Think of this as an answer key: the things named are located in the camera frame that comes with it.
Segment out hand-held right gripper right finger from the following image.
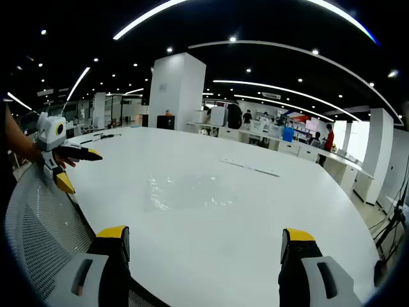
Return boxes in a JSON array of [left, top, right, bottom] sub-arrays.
[[277, 227, 364, 307]]

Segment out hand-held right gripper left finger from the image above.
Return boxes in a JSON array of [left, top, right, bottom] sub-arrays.
[[47, 225, 132, 307]]

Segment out clear food packaging bag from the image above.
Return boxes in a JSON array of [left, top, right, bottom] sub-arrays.
[[143, 173, 239, 212]]

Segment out person's left hand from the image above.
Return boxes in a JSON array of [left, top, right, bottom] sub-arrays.
[[52, 155, 77, 169]]

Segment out black cabinet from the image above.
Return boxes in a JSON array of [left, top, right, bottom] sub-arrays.
[[156, 114, 176, 130]]

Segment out black tripod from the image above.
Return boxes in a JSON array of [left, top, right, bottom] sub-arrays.
[[371, 193, 409, 257]]

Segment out white square pillar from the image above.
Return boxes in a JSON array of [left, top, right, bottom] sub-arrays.
[[362, 107, 395, 206], [148, 52, 207, 132]]

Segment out white flat strip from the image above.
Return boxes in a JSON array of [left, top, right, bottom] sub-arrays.
[[220, 158, 281, 178]]

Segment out white desk row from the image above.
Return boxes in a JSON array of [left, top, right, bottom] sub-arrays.
[[187, 120, 375, 205]]

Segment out white box appliance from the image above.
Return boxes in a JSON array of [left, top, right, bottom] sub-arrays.
[[210, 106, 229, 129]]

